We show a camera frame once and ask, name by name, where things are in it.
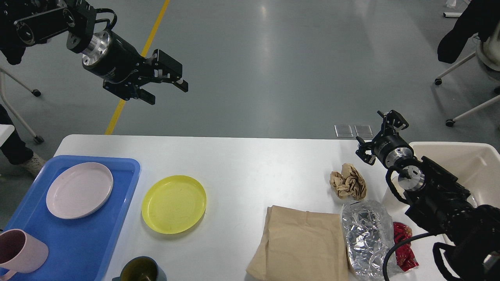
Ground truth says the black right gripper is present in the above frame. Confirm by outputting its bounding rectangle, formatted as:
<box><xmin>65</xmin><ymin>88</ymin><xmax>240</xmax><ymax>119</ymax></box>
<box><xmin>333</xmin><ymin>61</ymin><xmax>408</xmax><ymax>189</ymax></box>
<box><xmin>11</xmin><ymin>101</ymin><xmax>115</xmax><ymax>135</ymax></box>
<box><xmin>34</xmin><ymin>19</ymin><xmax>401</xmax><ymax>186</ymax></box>
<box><xmin>355</xmin><ymin>110</ymin><xmax>415</xmax><ymax>169</ymax></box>

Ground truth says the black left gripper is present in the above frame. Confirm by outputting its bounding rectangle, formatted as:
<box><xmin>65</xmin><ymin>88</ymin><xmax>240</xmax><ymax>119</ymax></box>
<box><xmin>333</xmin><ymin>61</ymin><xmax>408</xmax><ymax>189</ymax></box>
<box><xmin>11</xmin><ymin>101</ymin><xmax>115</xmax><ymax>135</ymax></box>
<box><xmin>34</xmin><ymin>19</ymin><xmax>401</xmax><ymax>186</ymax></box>
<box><xmin>82</xmin><ymin>30</ymin><xmax>189</xmax><ymax>105</ymax></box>

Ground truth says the yellow plate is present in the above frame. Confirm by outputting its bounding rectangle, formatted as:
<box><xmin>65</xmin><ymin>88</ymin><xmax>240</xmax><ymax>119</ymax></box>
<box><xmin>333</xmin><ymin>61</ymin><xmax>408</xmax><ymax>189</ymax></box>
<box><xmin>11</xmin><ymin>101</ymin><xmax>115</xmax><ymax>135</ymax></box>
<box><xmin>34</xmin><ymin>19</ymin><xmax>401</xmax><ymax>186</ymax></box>
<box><xmin>141</xmin><ymin>175</ymin><xmax>207</xmax><ymax>235</ymax></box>

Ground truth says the dark teal mug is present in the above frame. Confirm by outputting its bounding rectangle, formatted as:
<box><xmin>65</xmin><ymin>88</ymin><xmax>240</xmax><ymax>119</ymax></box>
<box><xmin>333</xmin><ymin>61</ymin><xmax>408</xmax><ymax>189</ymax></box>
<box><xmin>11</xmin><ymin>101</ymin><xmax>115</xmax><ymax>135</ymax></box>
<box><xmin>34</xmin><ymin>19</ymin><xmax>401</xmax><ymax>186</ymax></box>
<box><xmin>112</xmin><ymin>256</ymin><xmax>168</xmax><ymax>281</ymax></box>

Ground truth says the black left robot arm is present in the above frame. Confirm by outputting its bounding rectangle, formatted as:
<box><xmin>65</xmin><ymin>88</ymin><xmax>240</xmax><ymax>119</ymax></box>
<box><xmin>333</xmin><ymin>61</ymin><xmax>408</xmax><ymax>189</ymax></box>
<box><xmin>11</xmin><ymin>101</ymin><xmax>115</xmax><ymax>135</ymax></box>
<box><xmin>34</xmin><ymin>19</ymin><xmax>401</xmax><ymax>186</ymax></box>
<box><xmin>0</xmin><ymin>0</ymin><xmax>189</xmax><ymax>105</ymax></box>

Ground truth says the right floor outlet cover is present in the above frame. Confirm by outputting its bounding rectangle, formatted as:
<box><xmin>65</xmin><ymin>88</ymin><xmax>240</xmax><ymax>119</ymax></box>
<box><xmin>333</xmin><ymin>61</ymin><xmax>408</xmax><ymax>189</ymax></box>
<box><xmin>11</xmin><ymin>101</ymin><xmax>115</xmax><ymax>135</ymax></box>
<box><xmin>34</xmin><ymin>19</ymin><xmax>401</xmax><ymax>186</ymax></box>
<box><xmin>354</xmin><ymin>124</ymin><xmax>374</xmax><ymax>139</ymax></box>

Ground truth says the floor outlet cover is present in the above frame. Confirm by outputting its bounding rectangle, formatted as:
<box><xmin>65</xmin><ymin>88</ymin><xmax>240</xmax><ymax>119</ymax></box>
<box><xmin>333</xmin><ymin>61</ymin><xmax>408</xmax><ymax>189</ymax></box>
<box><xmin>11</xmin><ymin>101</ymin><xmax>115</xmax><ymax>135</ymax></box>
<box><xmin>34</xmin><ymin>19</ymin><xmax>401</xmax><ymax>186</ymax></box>
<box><xmin>354</xmin><ymin>124</ymin><xmax>374</xmax><ymax>139</ymax></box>
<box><xmin>334</xmin><ymin>124</ymin><xmax>355</xmax><ymax>138</ymax></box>

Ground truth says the left floor outlet cover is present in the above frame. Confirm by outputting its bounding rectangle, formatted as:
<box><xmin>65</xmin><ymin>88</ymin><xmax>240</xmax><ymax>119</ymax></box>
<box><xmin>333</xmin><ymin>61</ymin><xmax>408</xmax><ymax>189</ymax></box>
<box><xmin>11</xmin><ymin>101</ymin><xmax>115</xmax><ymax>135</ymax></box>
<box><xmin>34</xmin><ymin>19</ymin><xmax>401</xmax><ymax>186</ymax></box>
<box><xmin>334</xmin><ymin>124</ymin><xmax>355</xmax><ymax>138</ymax></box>

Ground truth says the crumpled brown paper ball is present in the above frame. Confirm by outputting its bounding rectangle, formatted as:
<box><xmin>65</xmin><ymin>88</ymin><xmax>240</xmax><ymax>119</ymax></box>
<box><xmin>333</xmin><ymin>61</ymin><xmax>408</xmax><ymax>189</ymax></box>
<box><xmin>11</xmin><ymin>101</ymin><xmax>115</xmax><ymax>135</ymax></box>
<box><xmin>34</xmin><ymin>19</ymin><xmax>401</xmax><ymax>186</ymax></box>
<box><xmin>330</xmin><ymin>163</ymin><xmax>367</xmax><ymax>201</ymax></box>

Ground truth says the crumpled silver foil bag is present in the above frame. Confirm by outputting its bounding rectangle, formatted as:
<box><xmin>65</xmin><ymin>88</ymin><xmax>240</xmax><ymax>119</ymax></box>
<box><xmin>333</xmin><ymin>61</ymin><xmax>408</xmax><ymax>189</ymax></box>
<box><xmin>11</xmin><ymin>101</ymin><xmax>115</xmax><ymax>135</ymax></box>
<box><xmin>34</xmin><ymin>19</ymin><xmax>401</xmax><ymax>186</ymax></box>
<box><xmin>341</xmin><ymin>200</ymin><xmax>394</xmax><ymax>281</ymax></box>

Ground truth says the white plastic bin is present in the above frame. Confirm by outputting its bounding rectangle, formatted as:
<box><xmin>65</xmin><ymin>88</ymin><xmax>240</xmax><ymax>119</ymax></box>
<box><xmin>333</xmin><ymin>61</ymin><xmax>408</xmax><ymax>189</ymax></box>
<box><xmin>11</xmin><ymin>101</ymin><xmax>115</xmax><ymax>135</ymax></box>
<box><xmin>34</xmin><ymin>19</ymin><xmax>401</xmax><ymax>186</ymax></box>
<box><xmin>382</xmin><ymin>142</ymin><xmax>500</xmax><ymax>219</ymax></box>

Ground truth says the white rolling rack leg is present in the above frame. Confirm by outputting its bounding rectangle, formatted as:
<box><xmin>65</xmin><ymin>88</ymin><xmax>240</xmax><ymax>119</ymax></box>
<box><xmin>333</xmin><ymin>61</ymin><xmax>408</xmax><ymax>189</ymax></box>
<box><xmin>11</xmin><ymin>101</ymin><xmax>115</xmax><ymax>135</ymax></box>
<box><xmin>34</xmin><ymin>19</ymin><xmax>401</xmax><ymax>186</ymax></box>
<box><xmin>0</xmin><ymin>66</ymin><xmax>45</xmax><ymax>144</ymax></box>

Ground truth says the pink plate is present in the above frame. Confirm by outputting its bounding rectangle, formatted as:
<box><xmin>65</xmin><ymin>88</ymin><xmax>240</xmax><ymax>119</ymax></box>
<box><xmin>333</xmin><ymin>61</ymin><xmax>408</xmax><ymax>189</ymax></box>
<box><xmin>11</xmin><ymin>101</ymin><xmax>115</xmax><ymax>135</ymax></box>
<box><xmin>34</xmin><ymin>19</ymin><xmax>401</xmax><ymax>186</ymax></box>
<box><xmin>45</xmin><ymin>162</ymin><xmax>114</xmax><ymax>219</ymax></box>

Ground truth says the red snack wrapper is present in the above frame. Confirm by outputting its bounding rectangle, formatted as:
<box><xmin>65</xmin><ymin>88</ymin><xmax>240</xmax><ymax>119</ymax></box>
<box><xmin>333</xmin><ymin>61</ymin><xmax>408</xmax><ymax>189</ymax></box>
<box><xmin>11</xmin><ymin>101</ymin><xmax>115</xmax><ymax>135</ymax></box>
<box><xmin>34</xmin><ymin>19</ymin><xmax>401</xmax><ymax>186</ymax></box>
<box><xmin>393</xmin><ymin>222</ymin><xmax>419</xmax><ymax>272</ymax></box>

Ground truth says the white office chair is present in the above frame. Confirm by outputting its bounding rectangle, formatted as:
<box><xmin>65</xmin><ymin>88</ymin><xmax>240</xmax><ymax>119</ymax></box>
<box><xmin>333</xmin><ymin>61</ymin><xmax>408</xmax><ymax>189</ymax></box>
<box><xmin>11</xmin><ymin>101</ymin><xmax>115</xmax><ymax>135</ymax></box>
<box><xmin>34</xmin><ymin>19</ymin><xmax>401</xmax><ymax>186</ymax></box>
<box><xmin>434</xmin><ymin>26</ymin><xmax>500</xmax><ymax>127</ymax></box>

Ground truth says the brown paper bag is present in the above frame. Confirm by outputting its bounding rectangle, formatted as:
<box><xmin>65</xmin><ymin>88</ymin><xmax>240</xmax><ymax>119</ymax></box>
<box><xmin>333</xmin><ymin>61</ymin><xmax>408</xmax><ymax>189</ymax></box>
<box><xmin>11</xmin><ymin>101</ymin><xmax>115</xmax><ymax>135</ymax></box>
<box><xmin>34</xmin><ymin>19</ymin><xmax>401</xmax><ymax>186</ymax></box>
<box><xmin>246</xmin><ymin>206</ymin><xmax>349</xmax><ymax>281</ymax></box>

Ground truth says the person's foot in shoe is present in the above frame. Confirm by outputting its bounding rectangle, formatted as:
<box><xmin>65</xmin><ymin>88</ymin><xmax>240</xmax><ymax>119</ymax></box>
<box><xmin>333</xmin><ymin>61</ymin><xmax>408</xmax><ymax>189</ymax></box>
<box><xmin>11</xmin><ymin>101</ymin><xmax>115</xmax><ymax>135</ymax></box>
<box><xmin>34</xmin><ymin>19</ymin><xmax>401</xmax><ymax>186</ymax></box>
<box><xmin>0</xmin><ymin>103</ymin><xmax>47</xmax><ymax>178</ymax></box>

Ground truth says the blue plastic tray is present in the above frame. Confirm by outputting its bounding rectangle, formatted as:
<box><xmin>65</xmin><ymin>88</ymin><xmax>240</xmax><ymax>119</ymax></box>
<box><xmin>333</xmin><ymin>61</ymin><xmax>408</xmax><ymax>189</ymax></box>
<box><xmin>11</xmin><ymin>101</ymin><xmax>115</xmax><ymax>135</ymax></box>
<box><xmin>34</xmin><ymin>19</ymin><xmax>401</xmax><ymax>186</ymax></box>
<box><xmin>5</xmin><ymin>155</ymin><xmax>141</xmax><ymax>281</ymax></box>

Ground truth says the pink mug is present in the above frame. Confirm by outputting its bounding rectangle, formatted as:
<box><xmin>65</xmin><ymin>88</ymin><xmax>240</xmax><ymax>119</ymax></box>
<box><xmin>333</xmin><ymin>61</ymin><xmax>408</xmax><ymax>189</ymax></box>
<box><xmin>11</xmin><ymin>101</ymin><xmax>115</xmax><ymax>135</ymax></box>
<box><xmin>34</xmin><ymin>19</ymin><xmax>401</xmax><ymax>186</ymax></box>
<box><xmin>0</xmin><ymin>228</ymin><xmax>49</xmax><ymax>281</ymax></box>

